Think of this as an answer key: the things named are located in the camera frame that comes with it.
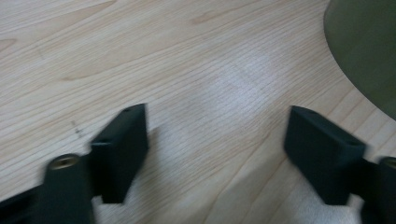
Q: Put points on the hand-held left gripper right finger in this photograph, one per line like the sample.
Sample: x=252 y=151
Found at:
x=323 y=155

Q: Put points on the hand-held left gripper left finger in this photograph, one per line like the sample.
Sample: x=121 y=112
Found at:
x=120 y=155

